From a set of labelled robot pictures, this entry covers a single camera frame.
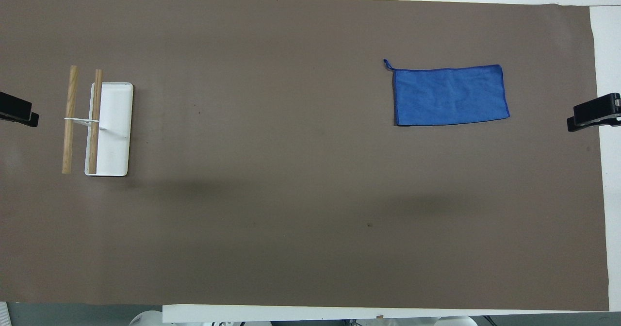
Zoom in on blue towel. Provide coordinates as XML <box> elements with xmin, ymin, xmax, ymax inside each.
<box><xmin>383</xmin><ymin>58</ymin><xmax>510</xmax><ymax>127</ymax></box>

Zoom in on white towel rack wooden bars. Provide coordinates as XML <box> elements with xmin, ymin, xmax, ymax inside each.
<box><xmin>62</xmin><ymin>65</ymin><xmax>134</xmax><ymax>177</ymax></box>

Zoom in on black right clamp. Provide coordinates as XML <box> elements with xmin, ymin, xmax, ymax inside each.
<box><xmin>567</xmin><ymin>93</ymin><xmax>621</xmax><ymax>132</ymax></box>

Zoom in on black clamp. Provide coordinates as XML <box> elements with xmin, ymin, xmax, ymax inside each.
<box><xmin>567</xmin><ymin>93</ymin><xmax>621</xmax><ymax>132</ymax></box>
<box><xmin>0</xmin><ymin>91</ymin><xmax>40</xmax><ymax>128</ymax></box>

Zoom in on black left clamp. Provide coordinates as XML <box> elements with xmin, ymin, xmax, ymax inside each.
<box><xmin>0</xmin><ymin>91</ymin><xmax>40</xmax><ymax>128</ymax></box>

